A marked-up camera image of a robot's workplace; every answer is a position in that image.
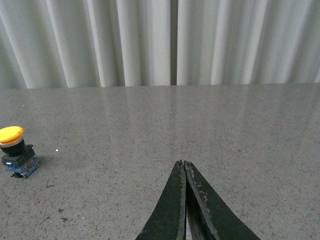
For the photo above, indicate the yellow mushroom push button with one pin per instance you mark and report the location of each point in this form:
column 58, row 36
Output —
column 19, row 158

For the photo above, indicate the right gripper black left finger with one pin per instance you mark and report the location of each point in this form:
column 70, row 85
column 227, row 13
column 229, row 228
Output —
column 168, row 219

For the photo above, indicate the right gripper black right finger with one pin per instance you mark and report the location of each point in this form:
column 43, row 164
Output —
column 208, row 215

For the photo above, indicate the white pleated curtain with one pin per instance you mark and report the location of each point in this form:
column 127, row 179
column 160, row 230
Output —
column 104, row 43

